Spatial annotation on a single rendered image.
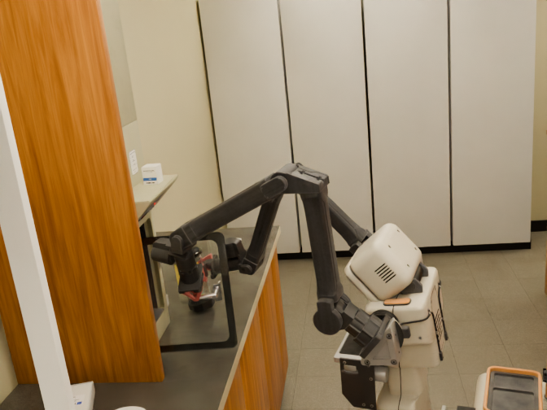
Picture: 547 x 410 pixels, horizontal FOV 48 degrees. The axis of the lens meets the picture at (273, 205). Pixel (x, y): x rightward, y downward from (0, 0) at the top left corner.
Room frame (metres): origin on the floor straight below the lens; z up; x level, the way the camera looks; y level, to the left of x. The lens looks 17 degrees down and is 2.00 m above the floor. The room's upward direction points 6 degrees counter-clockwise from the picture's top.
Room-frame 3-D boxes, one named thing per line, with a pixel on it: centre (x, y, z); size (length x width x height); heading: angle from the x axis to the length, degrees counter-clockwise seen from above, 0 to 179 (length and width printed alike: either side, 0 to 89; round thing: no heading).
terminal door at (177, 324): (1.77, 0.31, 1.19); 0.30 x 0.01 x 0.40; 86
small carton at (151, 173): (1.99, 0.39, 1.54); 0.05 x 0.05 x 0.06; 77
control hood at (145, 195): (1.93, 0.40, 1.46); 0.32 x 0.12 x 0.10; 171
